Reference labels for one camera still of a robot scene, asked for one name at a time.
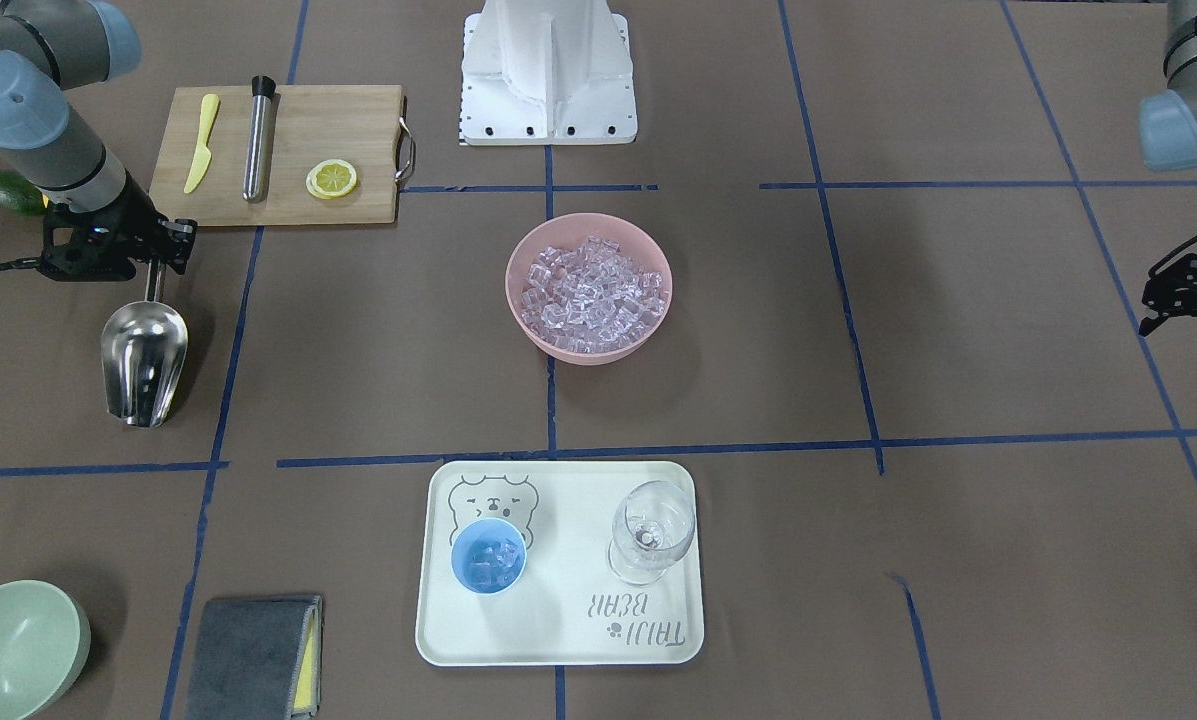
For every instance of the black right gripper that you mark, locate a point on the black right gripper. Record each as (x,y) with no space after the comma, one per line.
(139,216)

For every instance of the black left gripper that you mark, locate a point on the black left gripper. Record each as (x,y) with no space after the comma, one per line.
(1190,290)

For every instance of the stainless steel ice scoop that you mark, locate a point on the stainless steel ice scoop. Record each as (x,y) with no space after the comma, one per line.
(143,349)

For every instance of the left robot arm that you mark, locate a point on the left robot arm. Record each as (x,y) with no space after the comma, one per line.
(1167,127)

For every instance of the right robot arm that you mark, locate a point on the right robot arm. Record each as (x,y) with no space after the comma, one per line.
(47,48)

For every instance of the pile of clear ice cubes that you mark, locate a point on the pile of clear ice cubes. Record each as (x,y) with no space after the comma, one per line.
(591,299)

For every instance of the blue plastic cup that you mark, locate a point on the blue plastic cup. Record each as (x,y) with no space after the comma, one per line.
(482,530)

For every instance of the ice cubes in cup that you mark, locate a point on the ice cubes in cup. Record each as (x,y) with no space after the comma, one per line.
(492,566)

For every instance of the green lime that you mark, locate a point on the green lime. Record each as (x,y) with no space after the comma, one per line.
(20,196)

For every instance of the yellow plastic knife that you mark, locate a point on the yellow plastic knife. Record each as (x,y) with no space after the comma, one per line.
(201,160)

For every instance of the steel muddler rod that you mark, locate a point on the steel muddler rod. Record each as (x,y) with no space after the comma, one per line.
(261,136)

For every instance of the wooden cutting board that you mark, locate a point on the wooden cutting board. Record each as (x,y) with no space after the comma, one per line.
(360,124)

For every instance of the lemon slice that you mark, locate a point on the lemon slice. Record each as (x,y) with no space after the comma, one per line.
(332,179)

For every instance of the green bowl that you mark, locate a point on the green bowl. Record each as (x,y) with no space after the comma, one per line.
(45,639)

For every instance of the grey folded cloth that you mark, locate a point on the grey folded cloth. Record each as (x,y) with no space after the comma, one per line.
(258,658)

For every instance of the pink bowl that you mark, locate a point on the pink bowl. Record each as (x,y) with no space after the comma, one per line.
(568,231)

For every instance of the cream bear serving tray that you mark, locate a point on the cream bear serving tray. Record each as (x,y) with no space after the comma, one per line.
(573,604)

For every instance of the clear wine glass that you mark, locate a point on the clear wine glass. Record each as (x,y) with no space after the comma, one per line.
(652,530)

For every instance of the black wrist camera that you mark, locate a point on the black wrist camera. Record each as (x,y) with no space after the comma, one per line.
(84,246)

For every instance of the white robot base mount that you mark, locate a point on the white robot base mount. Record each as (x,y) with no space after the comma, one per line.
(547,73)

